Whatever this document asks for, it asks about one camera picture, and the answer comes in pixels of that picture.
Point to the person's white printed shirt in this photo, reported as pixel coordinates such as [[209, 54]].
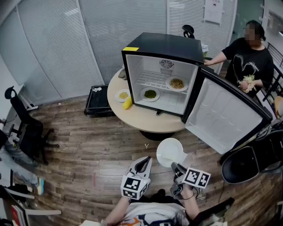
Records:
[[154, 214]]

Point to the white plate of corn kernels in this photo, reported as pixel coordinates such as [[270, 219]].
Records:
[[123, 95]]

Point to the person's left forearm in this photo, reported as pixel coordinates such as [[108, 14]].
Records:
[[117, 212]]

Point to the crumpled white paper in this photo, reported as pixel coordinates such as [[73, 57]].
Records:
[[96, 89]]

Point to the black mini fridge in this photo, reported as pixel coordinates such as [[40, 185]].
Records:
[[163, 44]]

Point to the white plate of green vegetables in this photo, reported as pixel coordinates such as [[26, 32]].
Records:
[[150, 94]]

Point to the white desk leg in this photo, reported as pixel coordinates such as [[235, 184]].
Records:
[[28, 107]]

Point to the black wrist band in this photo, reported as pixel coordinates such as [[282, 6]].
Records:
[[188, 197]]

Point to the white flower bunch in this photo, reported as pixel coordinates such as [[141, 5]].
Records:
[[204, 48]]

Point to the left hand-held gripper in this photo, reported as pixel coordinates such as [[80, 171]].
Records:
[[134, 185]]

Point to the pink flower bouquet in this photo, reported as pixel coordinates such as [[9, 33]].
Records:
[[246, 85]]

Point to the gray cloth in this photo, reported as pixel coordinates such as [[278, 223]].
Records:
[[122, 74]]

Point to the black metal rack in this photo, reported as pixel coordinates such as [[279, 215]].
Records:
[[274, 53]]

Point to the person's black trousers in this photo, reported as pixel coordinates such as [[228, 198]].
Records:
[[159, 195]]

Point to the light wooden stool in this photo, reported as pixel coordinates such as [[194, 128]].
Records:
[[279, 107]]

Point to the white wall poster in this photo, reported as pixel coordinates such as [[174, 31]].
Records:
[[213, 13]]

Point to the black table base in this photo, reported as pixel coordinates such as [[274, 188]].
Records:
[[154, 135]]

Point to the person's right hand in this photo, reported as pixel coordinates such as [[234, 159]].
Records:
[[188, 191]]

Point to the red book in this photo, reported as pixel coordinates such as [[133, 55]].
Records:
[[15, 215]]

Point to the white plate of noodles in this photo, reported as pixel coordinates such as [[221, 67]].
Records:
[[177, 83]]

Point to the black rounded chair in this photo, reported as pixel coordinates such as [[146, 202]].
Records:
[[238, 165]]

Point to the yellow corn cob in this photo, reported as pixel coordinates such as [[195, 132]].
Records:
[[127, 103]]

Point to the person's right forearm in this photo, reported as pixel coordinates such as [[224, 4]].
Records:
[[192, 207]]

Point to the black plastic crate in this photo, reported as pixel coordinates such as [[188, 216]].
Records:
[[97, 103]]

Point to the black office chair with headrest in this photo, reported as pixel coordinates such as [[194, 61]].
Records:
[[188, 31]]

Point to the black swivel office chair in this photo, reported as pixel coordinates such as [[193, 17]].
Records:
[[28, 128]]

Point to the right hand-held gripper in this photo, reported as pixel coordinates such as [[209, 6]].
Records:
[[196, 177]]

